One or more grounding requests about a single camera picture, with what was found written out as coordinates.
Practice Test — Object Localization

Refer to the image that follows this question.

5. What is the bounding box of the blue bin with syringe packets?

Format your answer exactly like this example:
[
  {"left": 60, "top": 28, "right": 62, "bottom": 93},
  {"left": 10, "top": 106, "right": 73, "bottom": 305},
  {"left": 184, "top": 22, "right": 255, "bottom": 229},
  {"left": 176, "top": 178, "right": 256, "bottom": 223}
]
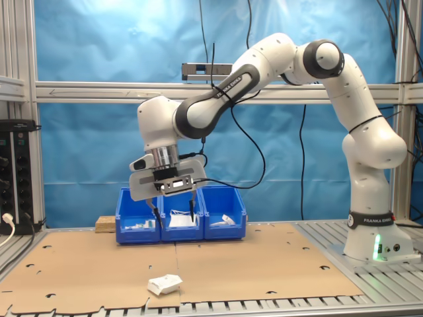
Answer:
[{"left": 115, "top": 187, "right": 163, "bottom": 245}]

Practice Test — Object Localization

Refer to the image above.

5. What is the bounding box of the black hanging wall cable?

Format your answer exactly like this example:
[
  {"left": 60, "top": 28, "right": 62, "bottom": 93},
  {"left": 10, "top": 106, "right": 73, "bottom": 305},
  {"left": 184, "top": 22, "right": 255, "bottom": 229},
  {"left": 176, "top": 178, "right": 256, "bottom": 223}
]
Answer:
[{"left": 298, "top": 104, "right": 307, "bottom": 221}]

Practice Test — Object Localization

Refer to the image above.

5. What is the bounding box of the stack of pale face masks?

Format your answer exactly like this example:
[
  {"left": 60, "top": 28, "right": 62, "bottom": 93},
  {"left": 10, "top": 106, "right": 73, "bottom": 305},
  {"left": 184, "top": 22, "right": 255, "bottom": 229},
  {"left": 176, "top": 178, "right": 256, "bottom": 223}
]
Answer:
[{"left": 169, "top": 209, "right": 200, "bottom": 229}]

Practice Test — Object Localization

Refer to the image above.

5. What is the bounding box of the OSB wood board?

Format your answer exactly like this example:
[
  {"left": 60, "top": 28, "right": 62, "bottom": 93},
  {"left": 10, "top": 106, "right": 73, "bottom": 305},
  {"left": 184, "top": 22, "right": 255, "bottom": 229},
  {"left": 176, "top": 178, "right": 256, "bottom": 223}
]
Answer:
[{"left": 95, "top": 215, "right": 118, "bottom": 234}]

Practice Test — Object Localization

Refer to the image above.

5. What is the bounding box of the blue bin with masks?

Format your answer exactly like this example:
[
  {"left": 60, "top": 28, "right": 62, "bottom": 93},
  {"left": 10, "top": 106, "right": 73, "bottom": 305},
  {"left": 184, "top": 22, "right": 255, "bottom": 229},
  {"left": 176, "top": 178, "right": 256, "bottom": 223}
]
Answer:
[{"left": 158, "top": 187, "right": 206, "bottom": 242}]

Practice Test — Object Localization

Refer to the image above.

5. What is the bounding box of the aluminium frame post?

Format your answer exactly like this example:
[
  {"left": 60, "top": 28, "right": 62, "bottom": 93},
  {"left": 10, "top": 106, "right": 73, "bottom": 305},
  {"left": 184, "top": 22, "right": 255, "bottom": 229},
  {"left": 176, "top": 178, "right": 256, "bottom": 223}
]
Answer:
[
  {"left": 0, "top": 0, "right": 38, "bottom": 229},
  {"left": 395, "top": 0, "right": 420, "bottom": 226}
]

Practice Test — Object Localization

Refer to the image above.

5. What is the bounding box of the long aluminium frame beam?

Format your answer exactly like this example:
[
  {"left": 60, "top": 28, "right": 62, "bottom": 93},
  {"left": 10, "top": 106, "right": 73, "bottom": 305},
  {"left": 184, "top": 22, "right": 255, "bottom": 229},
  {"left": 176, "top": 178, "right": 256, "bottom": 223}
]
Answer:
[{"left": 34, "top": 80, "right": 403, "bottom": 105}]

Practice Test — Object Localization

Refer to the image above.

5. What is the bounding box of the white plug with cable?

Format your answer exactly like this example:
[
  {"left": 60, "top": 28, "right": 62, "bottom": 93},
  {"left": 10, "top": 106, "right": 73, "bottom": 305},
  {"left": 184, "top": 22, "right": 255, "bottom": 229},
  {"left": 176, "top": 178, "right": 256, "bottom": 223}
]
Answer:
[{"left": 0, "top": 212, "right": 17, "bottom": 248}]

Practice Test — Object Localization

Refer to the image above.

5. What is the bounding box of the blue bin with gauze packets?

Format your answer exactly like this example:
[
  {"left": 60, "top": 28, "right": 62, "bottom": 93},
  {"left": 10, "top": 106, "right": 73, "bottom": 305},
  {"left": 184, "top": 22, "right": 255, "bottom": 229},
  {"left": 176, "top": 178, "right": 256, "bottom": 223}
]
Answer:
[{"left": 200, "top": 186, "right": 249, "bottom": 241}]

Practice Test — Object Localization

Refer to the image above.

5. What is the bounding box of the brown cardboard sheet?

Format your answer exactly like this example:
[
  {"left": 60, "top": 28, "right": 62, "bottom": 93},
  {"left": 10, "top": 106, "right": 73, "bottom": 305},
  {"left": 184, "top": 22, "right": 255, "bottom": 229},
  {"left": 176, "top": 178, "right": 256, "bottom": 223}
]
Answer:
[{"left": 0, "top": 223, "right": 366, "bottom": 316}]

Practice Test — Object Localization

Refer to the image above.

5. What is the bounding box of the short aluminium bar with camera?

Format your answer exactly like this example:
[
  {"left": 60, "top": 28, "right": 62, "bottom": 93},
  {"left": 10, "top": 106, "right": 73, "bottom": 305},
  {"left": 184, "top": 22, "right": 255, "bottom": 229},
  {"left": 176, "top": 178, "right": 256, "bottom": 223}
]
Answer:
[{"left": 180, "top": 62, "right": 234, "bottom": 82}]

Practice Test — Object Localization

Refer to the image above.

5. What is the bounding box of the black plug with cable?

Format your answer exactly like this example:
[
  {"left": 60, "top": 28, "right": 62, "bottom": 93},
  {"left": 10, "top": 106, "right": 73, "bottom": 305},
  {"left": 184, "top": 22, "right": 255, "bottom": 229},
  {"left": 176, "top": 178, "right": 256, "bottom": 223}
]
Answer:
[{"left": 0, "top": 212, "right": 46, "bottom": 275}]

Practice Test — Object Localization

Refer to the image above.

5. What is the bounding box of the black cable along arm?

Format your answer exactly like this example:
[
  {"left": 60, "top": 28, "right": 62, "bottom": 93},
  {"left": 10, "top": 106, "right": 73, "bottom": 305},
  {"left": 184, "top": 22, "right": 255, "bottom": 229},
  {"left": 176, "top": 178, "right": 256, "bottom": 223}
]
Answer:
[{"left": 178, "top": 42, "right": 267, "bottom": 191}]

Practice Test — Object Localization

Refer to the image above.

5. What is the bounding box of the black cable bundle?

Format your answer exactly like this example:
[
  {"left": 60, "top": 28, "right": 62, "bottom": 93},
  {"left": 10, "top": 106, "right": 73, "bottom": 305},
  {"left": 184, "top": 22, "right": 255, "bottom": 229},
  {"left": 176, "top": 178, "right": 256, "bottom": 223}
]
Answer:
[{"left": 376, "top": 0, "right": 423, "bottom": 87}]

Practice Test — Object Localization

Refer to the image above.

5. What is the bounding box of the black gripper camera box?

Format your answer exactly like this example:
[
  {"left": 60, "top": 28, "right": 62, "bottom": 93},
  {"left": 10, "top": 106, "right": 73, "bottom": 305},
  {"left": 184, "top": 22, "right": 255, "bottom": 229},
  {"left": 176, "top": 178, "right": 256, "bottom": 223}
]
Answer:
[{"left": 152, "top": 167, "right": 201, "bottom": 197}]

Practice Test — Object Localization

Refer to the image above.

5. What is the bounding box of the black socket strip rack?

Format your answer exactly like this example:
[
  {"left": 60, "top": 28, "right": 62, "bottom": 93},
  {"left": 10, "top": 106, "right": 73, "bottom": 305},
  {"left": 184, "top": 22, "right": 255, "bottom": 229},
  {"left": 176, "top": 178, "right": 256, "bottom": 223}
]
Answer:
[{"left": 0, "top": 119, "right": 44, "bottom": 236}]

